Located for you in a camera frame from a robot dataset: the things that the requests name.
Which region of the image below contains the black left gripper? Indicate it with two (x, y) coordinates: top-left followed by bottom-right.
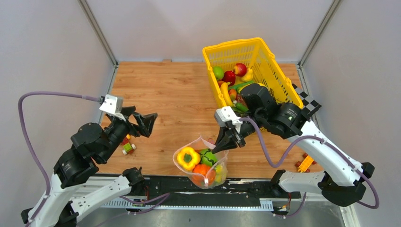
(101, 105), (159, 161)

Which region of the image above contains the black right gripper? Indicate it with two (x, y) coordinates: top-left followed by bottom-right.
(210, 109), (264, 153)

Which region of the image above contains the small watermelon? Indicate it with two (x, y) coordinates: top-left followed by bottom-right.
(200, 148), (218, 167)

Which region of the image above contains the yellow banana bunch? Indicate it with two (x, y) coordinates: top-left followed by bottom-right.
(215, 164), (227, 183)

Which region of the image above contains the clear zip top bag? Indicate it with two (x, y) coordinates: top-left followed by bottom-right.
(173, 137), (229, 189)

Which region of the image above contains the small orange pumpkin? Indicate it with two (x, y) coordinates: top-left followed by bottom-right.
(190, 164), (216, 188)

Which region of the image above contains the yellow bell pepper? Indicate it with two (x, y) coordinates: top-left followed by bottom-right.
(176, 147), (201, 172)

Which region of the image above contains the yellow plastic basket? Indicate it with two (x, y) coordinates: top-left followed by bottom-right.
(203, 37), (307, 139)

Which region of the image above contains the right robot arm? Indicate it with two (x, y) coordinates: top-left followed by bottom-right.
(212, 83), (379, 209)

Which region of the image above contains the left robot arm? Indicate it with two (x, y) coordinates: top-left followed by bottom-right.
(21, 106), (158, 227)

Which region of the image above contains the red green toy block car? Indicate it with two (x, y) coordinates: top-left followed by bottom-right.
(121, 134), (137, 155)

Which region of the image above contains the green cucumber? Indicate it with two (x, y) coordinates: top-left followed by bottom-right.
(233, 102), (249, 113)

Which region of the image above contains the small red peach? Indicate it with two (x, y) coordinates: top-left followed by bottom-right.
(228, 89), (237, 102)

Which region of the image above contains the red apple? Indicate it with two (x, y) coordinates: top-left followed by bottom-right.
(222, 70), (236, 86)
(233, 63), (248, 77)

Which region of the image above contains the yellow pear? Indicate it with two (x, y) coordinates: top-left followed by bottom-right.
(240, 69), (253, 82)

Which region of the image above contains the green apple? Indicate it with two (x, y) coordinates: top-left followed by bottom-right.
(212, 66), (225, 80)

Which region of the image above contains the yellow orange toy block car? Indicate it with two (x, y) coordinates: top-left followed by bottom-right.
(295, 153), (317, 173)

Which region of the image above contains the checkerboard calibration board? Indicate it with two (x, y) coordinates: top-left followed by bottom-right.
(292, 83), (322, 119)

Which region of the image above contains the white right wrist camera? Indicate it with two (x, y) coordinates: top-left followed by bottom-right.
(214, 106), (242, 133)

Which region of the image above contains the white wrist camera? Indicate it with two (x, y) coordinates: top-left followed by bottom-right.
(214, 106), (242, 133)
(99, 94), (126, 121)

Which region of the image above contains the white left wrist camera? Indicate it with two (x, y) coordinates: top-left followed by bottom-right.
(99, 94), (126, 121)

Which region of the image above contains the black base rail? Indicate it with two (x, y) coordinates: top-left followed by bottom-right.
(128, 175), (301, 207)

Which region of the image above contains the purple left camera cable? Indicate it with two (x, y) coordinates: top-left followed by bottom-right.
(17, 91), (104, 227)

